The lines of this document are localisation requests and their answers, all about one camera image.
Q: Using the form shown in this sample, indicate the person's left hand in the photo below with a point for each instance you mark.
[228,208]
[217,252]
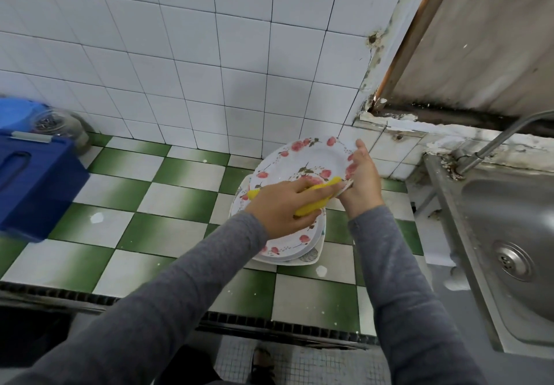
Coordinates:
[281,209]

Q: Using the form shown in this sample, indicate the person's right hand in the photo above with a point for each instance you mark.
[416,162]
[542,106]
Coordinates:
[362,186]

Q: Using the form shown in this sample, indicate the rose-pattern plate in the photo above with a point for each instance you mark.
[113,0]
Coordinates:
[305,238]
[299,157]

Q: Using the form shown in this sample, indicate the person's right forearm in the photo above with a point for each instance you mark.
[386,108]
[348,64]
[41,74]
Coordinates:
[415,302]

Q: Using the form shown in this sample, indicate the person's black shoe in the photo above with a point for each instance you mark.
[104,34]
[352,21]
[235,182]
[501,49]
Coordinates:
[261,365]

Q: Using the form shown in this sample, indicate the metal faucet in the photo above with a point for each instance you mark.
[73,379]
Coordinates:
[498,142]

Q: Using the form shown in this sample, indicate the stainless steel sink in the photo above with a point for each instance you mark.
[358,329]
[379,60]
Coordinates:
[502,242]

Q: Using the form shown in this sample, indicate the glass jar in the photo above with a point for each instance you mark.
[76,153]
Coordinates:
[59,125]

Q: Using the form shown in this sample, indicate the blue plastic box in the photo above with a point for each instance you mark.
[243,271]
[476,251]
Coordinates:
[35,186]

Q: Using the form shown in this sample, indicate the blue plastic bowl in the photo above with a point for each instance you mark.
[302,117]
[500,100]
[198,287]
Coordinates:
[17,114]

